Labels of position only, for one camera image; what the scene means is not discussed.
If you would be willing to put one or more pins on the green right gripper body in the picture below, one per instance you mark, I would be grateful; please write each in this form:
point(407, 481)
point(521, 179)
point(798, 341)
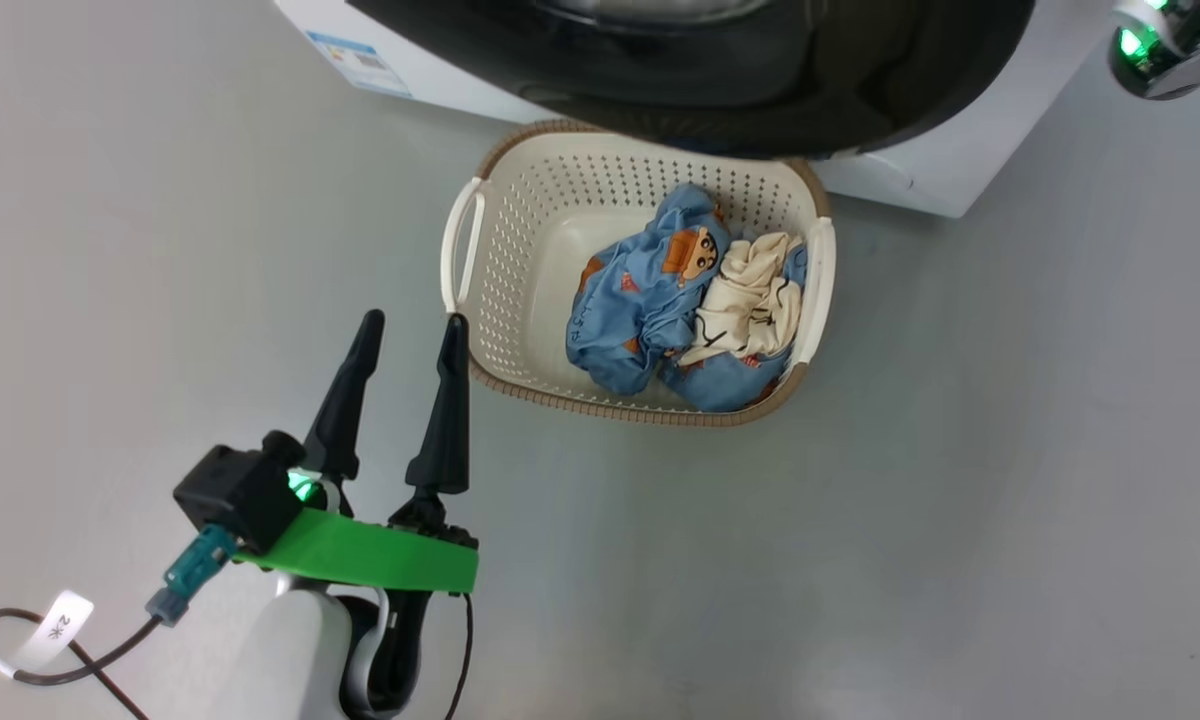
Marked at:
point(1155, 60)

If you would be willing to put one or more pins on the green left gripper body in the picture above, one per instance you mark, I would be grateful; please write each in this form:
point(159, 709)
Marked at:
point(380, 562)

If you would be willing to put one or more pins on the blue energy label sticker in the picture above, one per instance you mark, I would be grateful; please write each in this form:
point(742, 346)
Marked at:
point(358, 62)

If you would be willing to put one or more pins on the black glass washing machine door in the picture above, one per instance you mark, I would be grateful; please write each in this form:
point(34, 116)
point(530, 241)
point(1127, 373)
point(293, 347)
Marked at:
point(710, 80)

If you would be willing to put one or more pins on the white washing machine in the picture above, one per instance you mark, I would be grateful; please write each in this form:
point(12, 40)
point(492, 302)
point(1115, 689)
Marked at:
point(960, 160)

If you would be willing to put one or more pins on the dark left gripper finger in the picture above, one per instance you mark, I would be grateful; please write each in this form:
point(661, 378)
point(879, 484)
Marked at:
point(450, 430)
point(342, 410)

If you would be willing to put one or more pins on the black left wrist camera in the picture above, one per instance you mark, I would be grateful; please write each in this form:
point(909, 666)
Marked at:
point(235, 495)

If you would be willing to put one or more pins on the cream garment with black lines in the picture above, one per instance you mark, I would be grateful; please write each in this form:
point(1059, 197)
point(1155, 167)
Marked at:
point(745, 300)

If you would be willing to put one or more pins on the blue cartoon print garment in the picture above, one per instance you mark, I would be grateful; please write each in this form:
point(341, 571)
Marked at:
point(630, 300)
point(725, 385)

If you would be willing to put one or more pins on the cream perforated laundry basket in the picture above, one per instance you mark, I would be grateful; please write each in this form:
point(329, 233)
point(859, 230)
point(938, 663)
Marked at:
point(525, 290)

